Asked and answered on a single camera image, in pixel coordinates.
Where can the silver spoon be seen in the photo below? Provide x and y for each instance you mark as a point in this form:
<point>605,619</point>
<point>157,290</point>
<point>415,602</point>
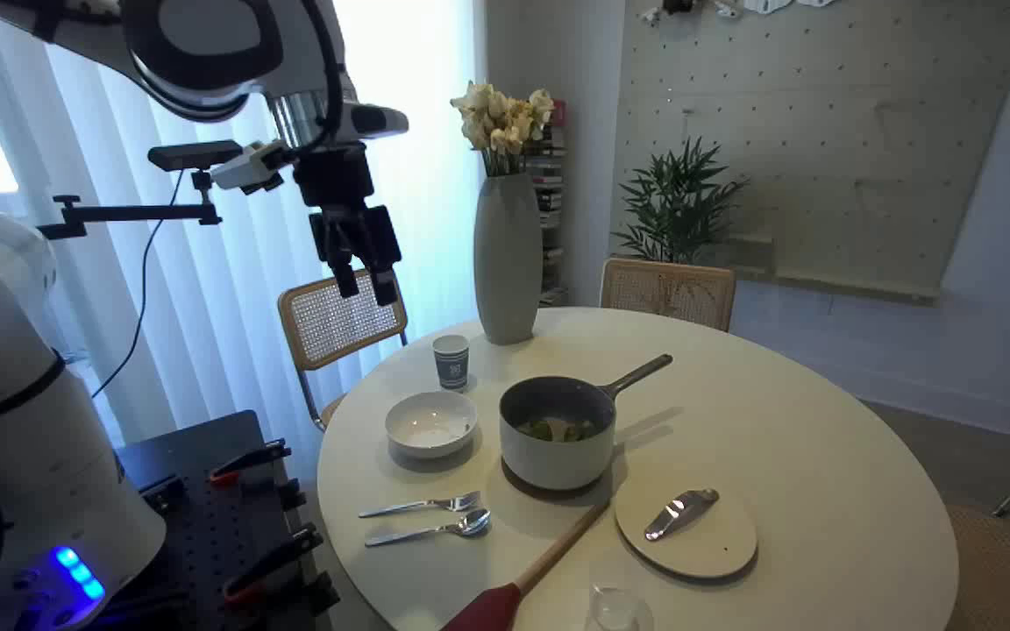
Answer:
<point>470,522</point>

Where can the silver butter knife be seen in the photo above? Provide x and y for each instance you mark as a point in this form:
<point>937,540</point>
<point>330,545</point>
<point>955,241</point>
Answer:
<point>678,512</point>

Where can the white sheer curtain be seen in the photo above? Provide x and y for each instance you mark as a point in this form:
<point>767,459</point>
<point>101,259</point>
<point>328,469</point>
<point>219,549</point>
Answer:
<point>236,318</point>

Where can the green potted plant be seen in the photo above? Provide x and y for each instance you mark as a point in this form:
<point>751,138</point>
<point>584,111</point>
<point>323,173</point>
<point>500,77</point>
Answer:
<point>673,206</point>

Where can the white bowl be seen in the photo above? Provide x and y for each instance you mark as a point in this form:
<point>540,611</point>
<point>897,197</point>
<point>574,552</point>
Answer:
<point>427,421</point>

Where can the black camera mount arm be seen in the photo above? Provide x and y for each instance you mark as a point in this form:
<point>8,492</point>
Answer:
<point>119,214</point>

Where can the grey ribbed vase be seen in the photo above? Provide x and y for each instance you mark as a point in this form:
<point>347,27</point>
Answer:
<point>506,263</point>

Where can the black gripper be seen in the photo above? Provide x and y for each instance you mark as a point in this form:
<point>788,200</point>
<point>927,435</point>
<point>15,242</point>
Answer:
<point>347,233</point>

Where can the black perforated side table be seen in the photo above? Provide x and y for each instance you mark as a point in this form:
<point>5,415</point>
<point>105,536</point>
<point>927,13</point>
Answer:
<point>209,512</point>

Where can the dark round trivet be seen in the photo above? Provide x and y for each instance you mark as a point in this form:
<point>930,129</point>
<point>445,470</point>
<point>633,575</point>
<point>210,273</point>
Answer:
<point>551,494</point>

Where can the blue and white cup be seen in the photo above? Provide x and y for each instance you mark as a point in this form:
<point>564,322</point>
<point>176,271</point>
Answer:
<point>449,366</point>

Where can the beige wall pegboard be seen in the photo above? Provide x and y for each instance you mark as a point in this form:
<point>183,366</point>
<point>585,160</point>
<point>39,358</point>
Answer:
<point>855,129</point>

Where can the narrow book shelf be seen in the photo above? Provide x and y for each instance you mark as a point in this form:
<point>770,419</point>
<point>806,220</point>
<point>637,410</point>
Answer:
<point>551,213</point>

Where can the black stereo camera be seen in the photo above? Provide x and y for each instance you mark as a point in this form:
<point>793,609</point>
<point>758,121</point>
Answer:
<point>195,154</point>

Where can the clear drinking glass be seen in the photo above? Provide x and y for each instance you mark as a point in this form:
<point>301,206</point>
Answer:
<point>615,611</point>

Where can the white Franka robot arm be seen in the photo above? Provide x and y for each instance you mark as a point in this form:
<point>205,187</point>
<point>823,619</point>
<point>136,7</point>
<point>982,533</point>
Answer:
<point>15,407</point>

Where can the cream flower bouquet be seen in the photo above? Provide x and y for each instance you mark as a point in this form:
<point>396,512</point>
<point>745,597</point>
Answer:
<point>506,125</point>

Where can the silver fork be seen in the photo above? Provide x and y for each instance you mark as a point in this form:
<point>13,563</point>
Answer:
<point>412,507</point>

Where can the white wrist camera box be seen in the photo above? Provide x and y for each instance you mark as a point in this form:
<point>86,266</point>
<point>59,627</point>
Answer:
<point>245,165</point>

